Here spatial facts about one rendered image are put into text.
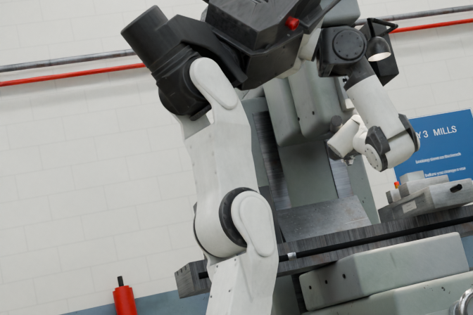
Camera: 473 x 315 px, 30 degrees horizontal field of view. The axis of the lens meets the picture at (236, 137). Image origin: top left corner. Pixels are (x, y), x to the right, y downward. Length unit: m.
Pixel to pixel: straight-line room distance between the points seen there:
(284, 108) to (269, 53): 0.74
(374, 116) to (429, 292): 0.48
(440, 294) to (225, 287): 0.62
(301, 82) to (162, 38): 0.80
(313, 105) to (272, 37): 0.60
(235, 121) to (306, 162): 1.09
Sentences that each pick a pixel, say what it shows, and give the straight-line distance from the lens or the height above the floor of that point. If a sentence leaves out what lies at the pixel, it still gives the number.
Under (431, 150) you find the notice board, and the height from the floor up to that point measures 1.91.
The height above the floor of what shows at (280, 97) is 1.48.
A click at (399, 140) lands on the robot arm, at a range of 2.33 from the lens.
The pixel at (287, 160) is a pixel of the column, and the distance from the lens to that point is 3.14.
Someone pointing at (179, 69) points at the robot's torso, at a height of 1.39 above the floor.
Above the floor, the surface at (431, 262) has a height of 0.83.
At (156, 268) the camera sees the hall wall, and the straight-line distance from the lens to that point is 6.87.
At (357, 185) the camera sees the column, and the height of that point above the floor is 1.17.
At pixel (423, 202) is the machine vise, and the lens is 2.71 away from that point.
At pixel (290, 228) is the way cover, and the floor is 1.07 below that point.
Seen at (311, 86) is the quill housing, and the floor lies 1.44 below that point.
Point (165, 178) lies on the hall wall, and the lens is 7.01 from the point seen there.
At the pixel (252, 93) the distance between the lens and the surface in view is 3.24.
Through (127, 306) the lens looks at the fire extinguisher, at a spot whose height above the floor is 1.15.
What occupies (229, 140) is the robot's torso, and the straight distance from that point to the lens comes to 2.09.
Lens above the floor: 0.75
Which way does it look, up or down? 12 degrees up
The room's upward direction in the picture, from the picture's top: 13 degrees counter-clockwise
